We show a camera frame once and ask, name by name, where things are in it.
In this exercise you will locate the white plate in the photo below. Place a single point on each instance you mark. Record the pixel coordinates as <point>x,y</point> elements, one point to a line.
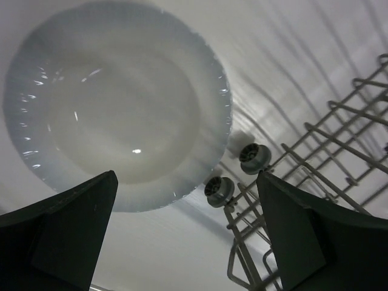
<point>121,86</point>

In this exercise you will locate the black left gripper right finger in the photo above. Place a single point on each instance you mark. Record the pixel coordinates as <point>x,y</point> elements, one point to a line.
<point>319,245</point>

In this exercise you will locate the metal wire dish rack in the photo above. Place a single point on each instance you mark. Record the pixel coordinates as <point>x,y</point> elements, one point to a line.
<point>341,159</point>

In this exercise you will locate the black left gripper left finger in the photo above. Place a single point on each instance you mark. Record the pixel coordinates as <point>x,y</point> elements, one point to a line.
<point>54,244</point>

